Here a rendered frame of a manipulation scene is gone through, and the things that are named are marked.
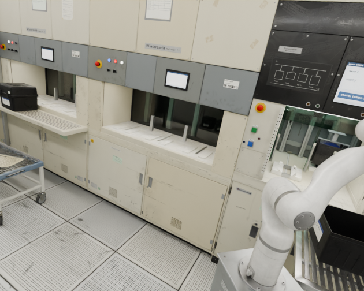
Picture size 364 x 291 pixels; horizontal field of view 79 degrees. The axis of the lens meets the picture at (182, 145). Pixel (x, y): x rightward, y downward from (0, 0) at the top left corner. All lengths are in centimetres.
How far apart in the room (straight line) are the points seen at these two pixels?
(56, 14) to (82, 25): 34
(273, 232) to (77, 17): 223
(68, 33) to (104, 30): 45
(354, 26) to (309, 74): 29
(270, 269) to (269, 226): 17
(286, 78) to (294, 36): 23
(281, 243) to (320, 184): 26
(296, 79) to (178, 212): 136
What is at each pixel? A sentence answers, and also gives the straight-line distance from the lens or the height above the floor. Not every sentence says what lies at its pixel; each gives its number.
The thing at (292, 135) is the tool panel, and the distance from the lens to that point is 246.
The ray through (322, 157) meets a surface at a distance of 212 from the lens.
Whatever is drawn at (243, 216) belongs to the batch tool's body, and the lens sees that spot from 181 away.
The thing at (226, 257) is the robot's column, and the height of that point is 76.
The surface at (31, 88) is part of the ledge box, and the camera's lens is 294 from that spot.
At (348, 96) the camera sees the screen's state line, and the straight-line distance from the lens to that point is 153.
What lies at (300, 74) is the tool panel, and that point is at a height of 159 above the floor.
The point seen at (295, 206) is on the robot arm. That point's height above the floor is 116.
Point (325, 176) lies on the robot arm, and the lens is 88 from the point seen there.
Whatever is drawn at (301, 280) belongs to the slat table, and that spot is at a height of 76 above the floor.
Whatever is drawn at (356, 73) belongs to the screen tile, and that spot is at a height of 163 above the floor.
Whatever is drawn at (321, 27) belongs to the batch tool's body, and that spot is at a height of 183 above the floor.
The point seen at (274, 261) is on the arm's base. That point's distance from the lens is 100.
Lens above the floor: 153
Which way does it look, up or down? 20 degrees down
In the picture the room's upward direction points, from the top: 9 degrees clockwise
